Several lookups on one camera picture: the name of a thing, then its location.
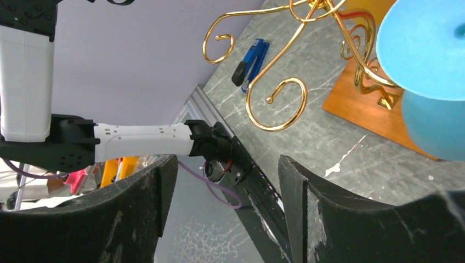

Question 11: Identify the blue black clip tool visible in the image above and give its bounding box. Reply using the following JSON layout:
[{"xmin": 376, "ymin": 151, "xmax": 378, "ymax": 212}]
[{"xmin": 231, "ymin": 38, "xmax": 270, "ymax": 94}]

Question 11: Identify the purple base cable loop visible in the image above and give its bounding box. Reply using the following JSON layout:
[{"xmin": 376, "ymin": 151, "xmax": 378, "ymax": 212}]
[{"xmin": 178, "ymin": 159, "xmax": 243, "ymax": 210}]

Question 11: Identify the gold wire wine glass rack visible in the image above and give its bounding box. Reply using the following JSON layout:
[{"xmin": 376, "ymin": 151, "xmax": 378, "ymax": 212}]
[{"xmin": 202, "ymin": 0, "xmax": 440, "ymax": 162}]

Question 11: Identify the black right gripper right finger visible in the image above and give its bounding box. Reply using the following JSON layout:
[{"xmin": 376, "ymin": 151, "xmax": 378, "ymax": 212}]
[{"xmin": 278, "ymin": 155, "xmax": 464, "ymax": 262}]

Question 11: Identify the light blue wine glass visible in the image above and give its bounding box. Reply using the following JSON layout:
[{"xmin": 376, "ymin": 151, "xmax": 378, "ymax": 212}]
[{"xmin": 376, "ymin": 0, "xmax": 464, "ymax": 161}]

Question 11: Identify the orange wine glass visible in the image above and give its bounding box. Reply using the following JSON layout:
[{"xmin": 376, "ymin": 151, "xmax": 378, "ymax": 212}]
[{"xmin": 343, "ymin": 0, "xmax": 396, "ymax": 26}]

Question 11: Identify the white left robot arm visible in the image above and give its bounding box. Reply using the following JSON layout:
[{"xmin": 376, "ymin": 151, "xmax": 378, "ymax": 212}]
[{"xmin": 1, "ymin": 1, "xmax": 234, "ymax": 173}]

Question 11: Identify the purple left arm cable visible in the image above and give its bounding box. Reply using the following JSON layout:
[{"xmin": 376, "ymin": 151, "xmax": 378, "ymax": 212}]
[{"xmin": 2, "ymin": 158, "xmax": 70, "ymax": 180}]

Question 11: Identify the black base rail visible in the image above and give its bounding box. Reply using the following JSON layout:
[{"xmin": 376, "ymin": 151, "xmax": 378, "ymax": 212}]
[{"xmin": 211, "ymin": 122, "xmax": 293, "ymax": 262}]

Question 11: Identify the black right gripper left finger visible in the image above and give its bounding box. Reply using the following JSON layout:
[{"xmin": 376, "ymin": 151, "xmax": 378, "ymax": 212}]
[{"xmin": 1, "ymin": 155, "xmax": 178, "ymax": 262}]

